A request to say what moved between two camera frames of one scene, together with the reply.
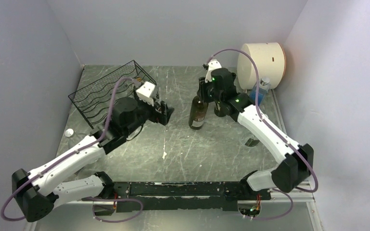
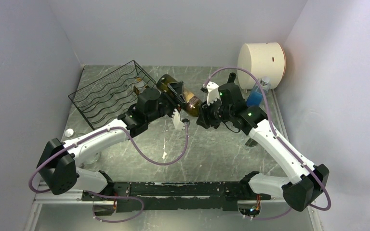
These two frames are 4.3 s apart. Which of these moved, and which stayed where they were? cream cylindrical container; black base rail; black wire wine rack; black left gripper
Moved: black left gripper
Stayed: black wire wine rack; cream cylindrical container; black base rail
